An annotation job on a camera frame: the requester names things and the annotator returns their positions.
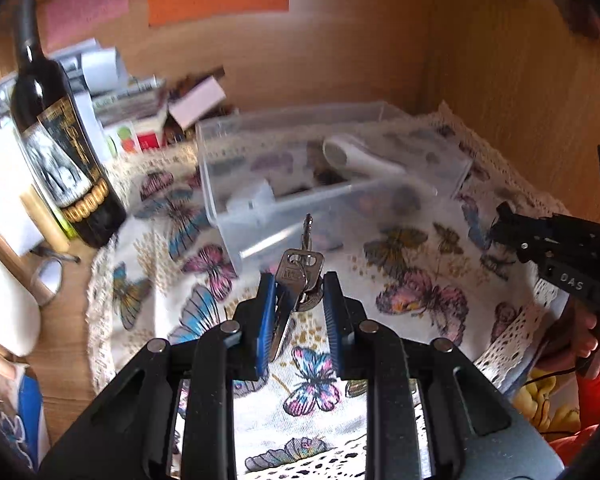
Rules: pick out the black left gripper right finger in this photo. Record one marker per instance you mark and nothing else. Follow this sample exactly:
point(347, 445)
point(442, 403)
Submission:
point(473, 432)

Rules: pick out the blue tipped left gripper left finger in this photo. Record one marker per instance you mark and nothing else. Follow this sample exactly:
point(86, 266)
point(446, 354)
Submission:
point(127, 432)

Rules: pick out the silver keys with black fob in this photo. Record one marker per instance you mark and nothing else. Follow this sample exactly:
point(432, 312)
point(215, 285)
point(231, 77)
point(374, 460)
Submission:
point(298, 280)

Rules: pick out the white handheld luggage scale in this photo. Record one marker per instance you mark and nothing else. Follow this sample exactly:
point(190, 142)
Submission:
point(349, 157)

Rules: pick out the person's right hand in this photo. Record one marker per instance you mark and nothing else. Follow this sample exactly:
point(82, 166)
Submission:
point(582, 342)

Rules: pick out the yellow cloth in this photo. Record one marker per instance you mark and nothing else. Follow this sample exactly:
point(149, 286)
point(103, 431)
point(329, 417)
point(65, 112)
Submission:
point(539, 400)

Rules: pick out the eyeglasses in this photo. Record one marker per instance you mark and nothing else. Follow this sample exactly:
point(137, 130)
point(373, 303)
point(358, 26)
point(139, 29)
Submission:
point(46, 279)

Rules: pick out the clear plastic storage box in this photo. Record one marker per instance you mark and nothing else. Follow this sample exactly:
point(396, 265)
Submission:
point(284, 146)

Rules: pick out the dark wine bottle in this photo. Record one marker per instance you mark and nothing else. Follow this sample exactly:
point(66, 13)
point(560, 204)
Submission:
point(54, 139)

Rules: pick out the stack of books and papers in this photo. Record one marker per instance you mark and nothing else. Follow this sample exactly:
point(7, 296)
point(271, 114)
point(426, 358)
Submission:
point(106, 96)

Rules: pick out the small white box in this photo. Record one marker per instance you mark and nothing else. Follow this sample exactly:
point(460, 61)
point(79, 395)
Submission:
point(197, 102)

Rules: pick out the pink sticky note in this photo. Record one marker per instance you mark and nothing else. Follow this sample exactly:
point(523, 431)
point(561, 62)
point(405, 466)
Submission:
point(65, 19)

